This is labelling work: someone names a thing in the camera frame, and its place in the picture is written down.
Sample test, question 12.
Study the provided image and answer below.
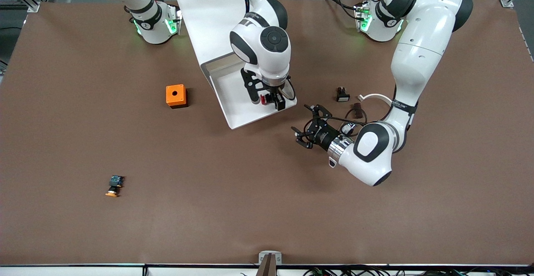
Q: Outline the orange box with hole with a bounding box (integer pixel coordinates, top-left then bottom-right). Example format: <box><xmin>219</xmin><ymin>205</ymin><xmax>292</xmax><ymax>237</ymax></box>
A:
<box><xmin>166</xmin><ymin>84</ymin><xmax>189</xmax><ymax>109</ymax></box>

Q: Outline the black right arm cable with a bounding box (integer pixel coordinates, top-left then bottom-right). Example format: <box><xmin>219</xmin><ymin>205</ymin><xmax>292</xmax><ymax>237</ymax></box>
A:
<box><xmin>280</xmin><ymin>75</ymin><xmax>297</xmax><ymax>102</ymax></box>

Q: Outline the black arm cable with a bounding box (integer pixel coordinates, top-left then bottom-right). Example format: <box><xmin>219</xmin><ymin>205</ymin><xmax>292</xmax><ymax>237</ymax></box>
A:
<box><xmin>325</xmin><ymin>105</ymin><xmax>368</xmax><ymax>137</ymax></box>
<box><xmin>280</xmin><ymin>75</ymin><xmax>297</xmax><ymax>102</ymax></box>

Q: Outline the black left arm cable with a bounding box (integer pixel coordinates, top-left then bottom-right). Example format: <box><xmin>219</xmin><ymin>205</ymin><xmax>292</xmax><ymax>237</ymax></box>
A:
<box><xmin>325</xmin><ymin>105</ymin><xmax>368</xmax><ymax>137</ymax></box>

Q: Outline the white curved plastic bracket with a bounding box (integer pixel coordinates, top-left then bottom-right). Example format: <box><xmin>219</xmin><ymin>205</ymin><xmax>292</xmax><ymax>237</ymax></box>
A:
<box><xmin>358</xmin><ymin>93</ymin><xmax>393</xmax><ymax>106</ymax></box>

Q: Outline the black base cable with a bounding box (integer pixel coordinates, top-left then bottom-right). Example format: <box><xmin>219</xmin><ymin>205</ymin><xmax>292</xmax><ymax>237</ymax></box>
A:
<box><xmin>321</xmin><ymin>0</ymin><xmax>361</xmax><ymax>20</ymax></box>

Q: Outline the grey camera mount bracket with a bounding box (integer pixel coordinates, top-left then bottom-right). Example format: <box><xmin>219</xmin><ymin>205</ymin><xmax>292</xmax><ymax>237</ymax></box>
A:
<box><xmin>258</xmin><ymin>251</ymin><xmax>282</xmax><ymax>276</ymax></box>

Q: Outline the orange push button switch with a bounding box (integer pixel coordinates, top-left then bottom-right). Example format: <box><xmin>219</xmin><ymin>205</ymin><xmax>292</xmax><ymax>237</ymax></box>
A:
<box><xmin>105</xmin><ymin>175</ymin><xmax>126</xmax><ymax>198</ymax></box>

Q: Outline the white table edge rail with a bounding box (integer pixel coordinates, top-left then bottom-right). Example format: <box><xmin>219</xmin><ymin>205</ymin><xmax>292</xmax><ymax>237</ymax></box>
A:
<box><xmin>0</xmin><ymin>263</ymin><xmax>534</xmax><ymax>276</ymax></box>

